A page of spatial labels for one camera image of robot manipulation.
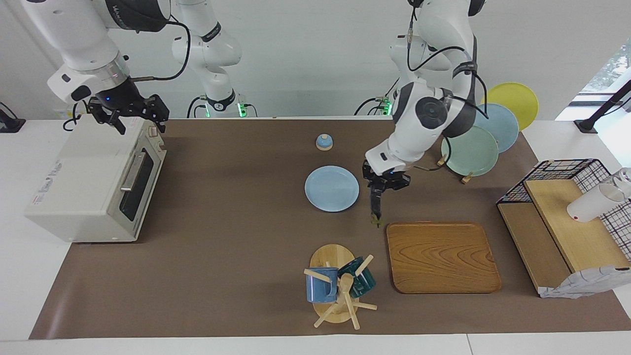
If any dark roasted eggplant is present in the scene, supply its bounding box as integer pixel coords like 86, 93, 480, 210
370, 191, 385, 229

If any light blue ceramic plate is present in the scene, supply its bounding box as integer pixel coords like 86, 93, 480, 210
304, 166, 360, 213
473, 103, 520, 153

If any glass oven door with handle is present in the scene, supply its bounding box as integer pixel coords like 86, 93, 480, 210
118, 145, 167, 237

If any cream toaster oven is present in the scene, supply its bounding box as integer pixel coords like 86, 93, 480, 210
25, 114, 167, 243

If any wooden plate rack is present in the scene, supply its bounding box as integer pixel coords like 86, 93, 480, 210
437, 154, 475, 184

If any wooden mug tree stand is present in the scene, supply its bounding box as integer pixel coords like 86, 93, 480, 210
303, 244, 378, 330

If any rectangular wooden serving tray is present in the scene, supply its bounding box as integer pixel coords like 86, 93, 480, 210
386, 222, 502, 294

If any pale green ceramic plate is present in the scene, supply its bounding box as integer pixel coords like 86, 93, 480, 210
441, 125, 499, 177

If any dark green ceramic mug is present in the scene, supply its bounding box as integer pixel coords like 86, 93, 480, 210
338, 256, 377, 298

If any blue ceramic mug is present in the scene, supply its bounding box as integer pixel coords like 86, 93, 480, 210
306, 267, 339, 303

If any brown paper table mat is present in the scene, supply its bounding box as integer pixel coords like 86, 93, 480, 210
29, 118, 631, 340

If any yellow ceramic plate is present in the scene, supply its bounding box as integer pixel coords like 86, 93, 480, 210
481, 82, 539, 131

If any two-tier wooden shelf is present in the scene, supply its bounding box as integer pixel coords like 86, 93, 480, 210
497, 178, 631, 295

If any white plastic cup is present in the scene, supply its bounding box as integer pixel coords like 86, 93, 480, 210
566, 183, 627, 223

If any white marbled cloth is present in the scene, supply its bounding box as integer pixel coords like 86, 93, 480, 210
539, 265, 631, 299

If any clear glass cup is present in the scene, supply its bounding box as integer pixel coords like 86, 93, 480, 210
611, 167, 631, 198

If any window with green view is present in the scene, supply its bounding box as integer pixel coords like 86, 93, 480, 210
579, 42, 631, 97

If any black right arm base cable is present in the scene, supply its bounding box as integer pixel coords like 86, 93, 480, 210
186, 94, 208, 119

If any black arm base cable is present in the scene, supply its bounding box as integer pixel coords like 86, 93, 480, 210
355, 74, 397, 117
186, 94, 208, 119

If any black left arm base cable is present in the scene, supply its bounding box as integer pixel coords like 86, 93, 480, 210
355, 74, 397, 117

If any black camera stand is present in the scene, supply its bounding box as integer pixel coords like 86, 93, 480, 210
0, 101, 26, 134
574, 79, 631, 134

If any black wire basket frame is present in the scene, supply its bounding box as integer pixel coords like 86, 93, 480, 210
497, 159, 631, 261

